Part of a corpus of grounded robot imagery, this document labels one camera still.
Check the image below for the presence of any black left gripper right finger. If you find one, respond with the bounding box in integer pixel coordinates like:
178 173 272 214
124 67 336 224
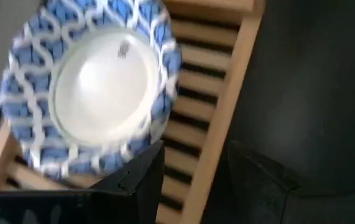
226 140 355 224

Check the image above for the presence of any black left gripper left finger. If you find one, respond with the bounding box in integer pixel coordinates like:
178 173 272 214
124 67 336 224
0 141 165 224

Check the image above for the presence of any blue white patterned bowl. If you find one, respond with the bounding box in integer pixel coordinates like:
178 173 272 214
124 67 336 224
0 0 183 183

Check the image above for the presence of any wooden slatted shelf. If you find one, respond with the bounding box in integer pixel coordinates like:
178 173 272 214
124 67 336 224
0 0 267 224

